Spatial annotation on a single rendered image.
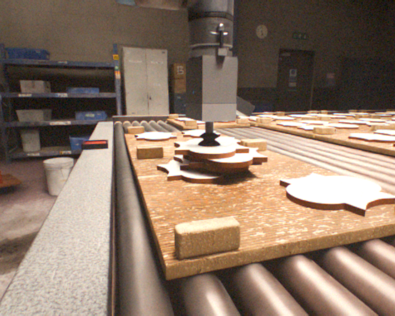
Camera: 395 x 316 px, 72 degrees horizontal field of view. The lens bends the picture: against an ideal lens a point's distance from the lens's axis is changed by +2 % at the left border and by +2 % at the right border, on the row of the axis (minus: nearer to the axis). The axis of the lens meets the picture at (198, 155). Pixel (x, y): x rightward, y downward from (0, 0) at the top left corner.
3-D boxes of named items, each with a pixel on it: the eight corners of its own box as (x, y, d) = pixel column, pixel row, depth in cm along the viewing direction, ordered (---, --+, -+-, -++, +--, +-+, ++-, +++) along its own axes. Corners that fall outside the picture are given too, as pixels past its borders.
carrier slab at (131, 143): (131, 165, 61) (131, 158, 61) (124, 138, 100) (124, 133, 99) (266, 155, 72) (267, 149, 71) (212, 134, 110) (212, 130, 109)
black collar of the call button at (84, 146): (81, 150, 81) (81, 144, 80) (84, 145, 88) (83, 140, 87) (108, 148, 83) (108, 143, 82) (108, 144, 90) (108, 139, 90)
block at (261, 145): (246, 152, 67) (246, 141, 67) (242, 151, 69) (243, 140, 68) (267, 150, 69) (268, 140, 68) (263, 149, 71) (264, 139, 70)
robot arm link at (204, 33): (221, 30, 50) (243, 19, 43) (220, 56, 51) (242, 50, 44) (182, 26, 48) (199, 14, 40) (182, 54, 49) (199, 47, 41)
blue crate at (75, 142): (71, 150, 465) (69, 138, 461) (70, 146, 502) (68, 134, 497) (108, 147, 493) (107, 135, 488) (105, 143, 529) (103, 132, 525)
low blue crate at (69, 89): (67, 94, 445) (66, 87, 442) (66, 94, 477) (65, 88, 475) (99, 94, 468) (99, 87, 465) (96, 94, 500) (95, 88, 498)
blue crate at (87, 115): (74, 120, 467) (74, 111, 464) (79, 118, 503) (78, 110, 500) (105, 120, 478) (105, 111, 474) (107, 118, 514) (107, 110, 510)
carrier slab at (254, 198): (165, 281, 23) (165, 264, 23) (131, 165, 61) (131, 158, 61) (447, 224, 33) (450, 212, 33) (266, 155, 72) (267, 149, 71)
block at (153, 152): (136, 160, 59) (136, 148, 59) (136, 158, 61) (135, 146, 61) (163, 158, 61) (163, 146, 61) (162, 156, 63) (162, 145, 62)
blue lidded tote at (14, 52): (5, 60, 415) (4, 46, 411) (15, 63, 451) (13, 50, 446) (46, 62, 431) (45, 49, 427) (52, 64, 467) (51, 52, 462)
